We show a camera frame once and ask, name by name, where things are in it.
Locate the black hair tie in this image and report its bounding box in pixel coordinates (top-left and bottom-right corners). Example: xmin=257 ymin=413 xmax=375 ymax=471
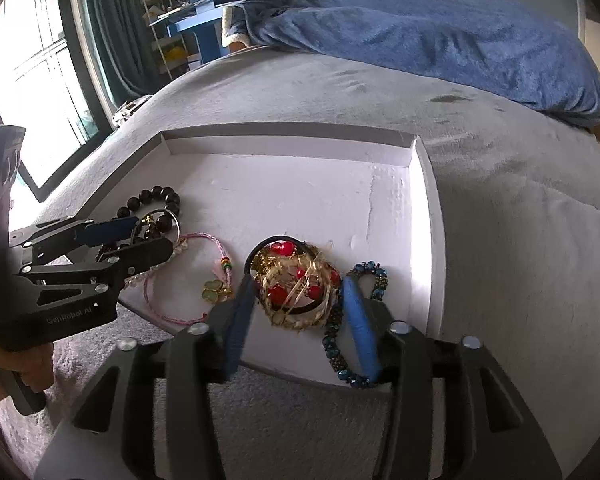
xmin=244 ymin=234 xmax=333 ymax=313

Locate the window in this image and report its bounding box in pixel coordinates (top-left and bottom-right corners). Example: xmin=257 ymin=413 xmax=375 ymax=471
xmin=0 ymin=0 xmax=113 ymax=203

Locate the teal curtain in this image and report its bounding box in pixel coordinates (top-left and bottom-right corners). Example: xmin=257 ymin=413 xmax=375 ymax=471
xmin=82 ymin=0 xmax=156 ymax=106

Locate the white pearl bracelet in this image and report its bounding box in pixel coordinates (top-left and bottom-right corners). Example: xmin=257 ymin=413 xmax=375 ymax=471
xmin=125 ymin=237 xmax=191 ymax=288

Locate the red and gold beaded jewelry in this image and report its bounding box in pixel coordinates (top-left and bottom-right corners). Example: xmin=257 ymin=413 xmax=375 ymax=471
xmin=252 ymin=240 xmax=343 ymax=333

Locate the white rack shelf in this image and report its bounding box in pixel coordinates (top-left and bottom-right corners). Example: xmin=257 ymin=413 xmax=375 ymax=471
xmin=140 ymin=0 xmax=203 ymax=81

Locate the pink string bracelet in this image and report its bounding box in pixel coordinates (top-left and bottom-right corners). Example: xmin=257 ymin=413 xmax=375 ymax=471
xmin=144 ymin=231 xmax=248 ymax=325

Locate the blue blanket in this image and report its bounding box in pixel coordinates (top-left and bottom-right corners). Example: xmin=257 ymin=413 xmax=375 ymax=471
xmin=222 ymin=0 xmax=600 ymax=128

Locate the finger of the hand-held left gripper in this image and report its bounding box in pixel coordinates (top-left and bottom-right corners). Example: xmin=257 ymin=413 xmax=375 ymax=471
xmin=19 ymin=237 xmax=175 ymax=293
xmin=9 ymin=216 xmax=140 ymax=263

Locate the dark blue beaded bracelet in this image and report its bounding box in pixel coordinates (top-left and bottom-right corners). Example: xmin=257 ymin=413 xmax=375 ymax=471
xmin=322 ymin=260 xmax=390 ymax=390

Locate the dark round bead bracelet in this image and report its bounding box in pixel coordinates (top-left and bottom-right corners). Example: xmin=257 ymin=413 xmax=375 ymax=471
xmin=97 ymin=186 xmax=182 ymax=261

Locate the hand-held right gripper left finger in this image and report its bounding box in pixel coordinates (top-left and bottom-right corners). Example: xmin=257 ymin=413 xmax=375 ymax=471
xmin=32 ymin=275 xmax=258 ymax=480

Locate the silver ring with gold charms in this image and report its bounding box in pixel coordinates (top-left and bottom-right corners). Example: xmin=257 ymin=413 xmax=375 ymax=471
xmin=130 ymin=209 xmax=182 ymax=251

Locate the white shallow box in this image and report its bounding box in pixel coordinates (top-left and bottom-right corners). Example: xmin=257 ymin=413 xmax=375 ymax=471
xmin=117 ymin=122 xmax=448 ymax=388

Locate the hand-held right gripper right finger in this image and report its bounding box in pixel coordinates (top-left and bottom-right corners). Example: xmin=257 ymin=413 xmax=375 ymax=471
xmin=342 ymin=277 xmax=563 ymax=480

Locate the person's left hand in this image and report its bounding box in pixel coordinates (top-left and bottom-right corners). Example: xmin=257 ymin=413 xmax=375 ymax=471
xmin=0 ymin=341 xmax=55 ymax=403

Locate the blue desk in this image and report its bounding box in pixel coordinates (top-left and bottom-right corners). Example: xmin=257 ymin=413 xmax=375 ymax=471
xmin=147 ymin=0 xmax=291 ymax=68

